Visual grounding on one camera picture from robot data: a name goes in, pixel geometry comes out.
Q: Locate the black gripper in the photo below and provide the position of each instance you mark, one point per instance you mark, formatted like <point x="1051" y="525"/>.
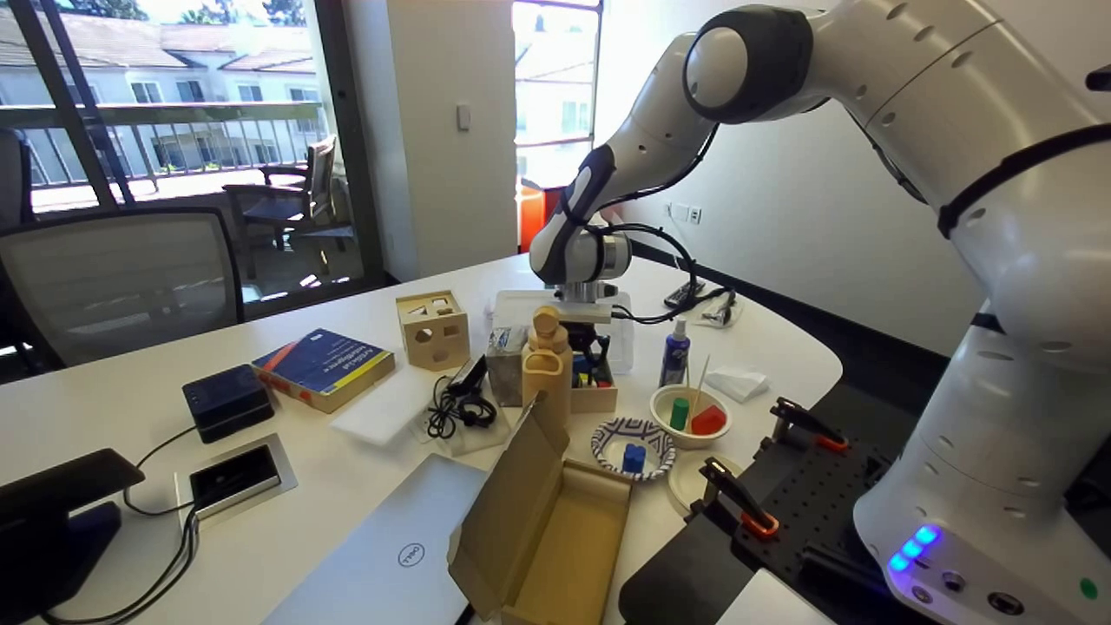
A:
<point x="591" y="334"/>

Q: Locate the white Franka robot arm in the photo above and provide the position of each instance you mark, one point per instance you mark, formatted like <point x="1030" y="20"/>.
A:
<point x="1020" y="232"/>

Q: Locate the small wooden box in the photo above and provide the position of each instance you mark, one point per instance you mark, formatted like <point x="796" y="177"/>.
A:
<point x="595" y="400"/>

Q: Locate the green cylinder block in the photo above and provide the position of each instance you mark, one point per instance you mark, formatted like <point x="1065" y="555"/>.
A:
<point x="683" y="414"/>

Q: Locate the blue flower-shaped block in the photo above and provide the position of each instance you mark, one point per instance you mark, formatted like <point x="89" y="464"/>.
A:
<point x="634" y="455"/>

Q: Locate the white bowl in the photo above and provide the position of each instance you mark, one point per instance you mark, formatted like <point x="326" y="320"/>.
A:
<point x="683" y="440"/>

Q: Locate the red block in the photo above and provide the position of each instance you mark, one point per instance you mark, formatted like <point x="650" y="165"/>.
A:
<point x="711" y="423"/>

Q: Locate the open cardboard box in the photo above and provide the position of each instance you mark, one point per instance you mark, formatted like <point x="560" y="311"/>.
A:
<point x="556" y="543"/>

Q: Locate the flat black box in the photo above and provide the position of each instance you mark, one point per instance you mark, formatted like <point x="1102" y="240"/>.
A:
<point x="226" y="400"/>

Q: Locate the blue spray bottle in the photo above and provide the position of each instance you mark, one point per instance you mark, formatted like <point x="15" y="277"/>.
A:
<point x="675" y="363"/>

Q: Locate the blue patterned paper plate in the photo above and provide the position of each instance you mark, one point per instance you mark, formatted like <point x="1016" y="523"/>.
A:
<point x="610" y="446"/>

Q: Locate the plain white plate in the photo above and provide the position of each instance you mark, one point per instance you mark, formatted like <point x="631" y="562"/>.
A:
<point x="685" y="487"/>

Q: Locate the orange bin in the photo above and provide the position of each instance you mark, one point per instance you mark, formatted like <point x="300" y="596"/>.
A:
<point x="529" y="217"/>

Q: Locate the wooden shape sorter cube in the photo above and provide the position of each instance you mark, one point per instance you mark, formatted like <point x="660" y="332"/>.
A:
<point x="436" y="342"/>

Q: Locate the black clamp orange tip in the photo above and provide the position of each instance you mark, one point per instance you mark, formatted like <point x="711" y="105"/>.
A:
<point x="733" y="498"/>
<point x="803" y="423"/>

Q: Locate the white foam sheet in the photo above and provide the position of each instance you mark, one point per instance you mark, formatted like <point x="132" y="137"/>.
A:
<point x="382" y="410"/>

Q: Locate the blue and yellow book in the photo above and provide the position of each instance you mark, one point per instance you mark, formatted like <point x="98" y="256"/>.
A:
<point x="323" y="366"/>

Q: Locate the black perforated base board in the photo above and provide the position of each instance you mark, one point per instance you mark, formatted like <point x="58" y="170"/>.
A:
<point x="836" y="498"/>

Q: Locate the silver Dell laptop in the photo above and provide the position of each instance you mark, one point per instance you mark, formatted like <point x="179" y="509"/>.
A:
<point x="382" y="557"/>

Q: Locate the dark patio chair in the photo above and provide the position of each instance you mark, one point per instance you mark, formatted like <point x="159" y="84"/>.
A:
<point x="278" y="214"/>

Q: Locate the table power outlet panel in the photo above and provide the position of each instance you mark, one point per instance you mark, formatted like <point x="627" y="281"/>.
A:
<point x="237" y="474"/>

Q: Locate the grey mesh office chair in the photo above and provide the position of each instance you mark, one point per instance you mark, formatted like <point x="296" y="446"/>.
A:
<point x="117" y="282"/>

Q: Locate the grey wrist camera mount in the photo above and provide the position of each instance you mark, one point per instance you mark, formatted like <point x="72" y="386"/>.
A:
<point x="591" y="305"/>

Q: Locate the white wall switch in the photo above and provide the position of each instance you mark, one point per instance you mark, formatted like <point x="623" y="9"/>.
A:
<point x="463" y="115"/>

